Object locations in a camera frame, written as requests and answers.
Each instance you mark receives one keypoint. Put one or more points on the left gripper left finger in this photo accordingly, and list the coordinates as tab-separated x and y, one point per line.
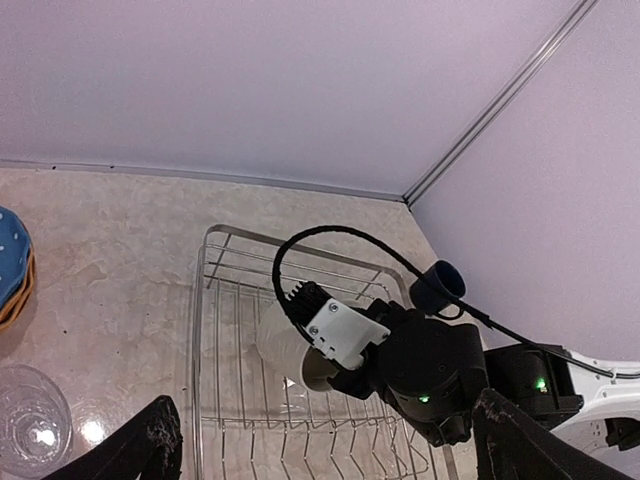
148	446

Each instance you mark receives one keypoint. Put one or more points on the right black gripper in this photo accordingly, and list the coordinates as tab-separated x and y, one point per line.
428	371

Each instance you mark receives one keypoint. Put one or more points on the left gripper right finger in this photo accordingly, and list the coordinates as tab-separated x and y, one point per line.
511	445

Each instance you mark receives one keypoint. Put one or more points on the dark blue mug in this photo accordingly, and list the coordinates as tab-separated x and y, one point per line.
440	285

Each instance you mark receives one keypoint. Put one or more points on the clear glass tumbler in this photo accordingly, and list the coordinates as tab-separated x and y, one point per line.
36	423

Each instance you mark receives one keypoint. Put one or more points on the cream ribbed mug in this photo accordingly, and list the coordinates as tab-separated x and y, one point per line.
284	350

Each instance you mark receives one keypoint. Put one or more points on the blue polka dot plate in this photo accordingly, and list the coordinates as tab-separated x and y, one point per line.
15	248

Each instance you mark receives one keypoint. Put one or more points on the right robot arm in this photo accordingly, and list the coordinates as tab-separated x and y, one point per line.
558	390

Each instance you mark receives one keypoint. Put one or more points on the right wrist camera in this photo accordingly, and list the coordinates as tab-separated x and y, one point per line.
325	320

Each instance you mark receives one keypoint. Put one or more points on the metal wire dish rack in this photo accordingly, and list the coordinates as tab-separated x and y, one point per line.
249	422

